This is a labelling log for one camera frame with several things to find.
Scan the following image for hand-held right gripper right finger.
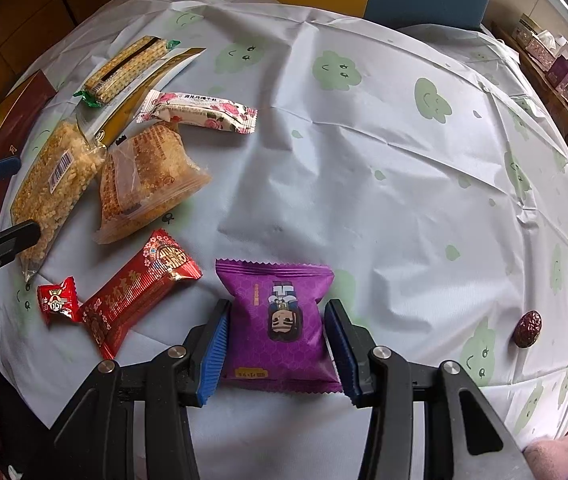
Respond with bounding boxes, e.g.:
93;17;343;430
323;299;537;480

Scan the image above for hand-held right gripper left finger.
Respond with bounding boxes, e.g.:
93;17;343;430
24;299;232;480

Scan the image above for clear puffed rice packet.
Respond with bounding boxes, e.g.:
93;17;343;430
9;117;107;283

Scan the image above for purple snack packet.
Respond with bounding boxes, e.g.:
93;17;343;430
214;258;343;395

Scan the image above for gold-lined tin box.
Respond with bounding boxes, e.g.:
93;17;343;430
0;70;59;166

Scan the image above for small red candy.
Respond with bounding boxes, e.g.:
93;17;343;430
36;276;83;328

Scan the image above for long red snack packet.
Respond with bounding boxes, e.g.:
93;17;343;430
80;228;204;361

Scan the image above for orange grid snack packet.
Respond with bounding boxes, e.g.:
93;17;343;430
93;122;213;246

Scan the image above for sesame bar packet green ends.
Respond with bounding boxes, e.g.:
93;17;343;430
74;35;181;109

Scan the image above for white pink flower packet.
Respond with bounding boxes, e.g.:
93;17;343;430
135;88;259;136

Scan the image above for clear gold-edged packet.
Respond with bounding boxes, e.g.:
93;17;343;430
76;46;207;148

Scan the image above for cloud print tablecloth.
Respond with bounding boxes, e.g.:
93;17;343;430
0;0;568;480

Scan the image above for red date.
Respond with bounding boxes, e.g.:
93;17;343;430
514;310;544;349

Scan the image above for pink cloth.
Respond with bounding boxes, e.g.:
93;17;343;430
521;430;568;480

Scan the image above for wooden side table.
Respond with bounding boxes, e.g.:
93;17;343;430
484;20;568;166

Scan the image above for purple box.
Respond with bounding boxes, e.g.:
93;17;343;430
544;55;568;90

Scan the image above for pink patterned box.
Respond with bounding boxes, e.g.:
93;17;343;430
511;17;560;68

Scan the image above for white tissue box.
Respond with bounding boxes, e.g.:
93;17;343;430
536;30;568;58

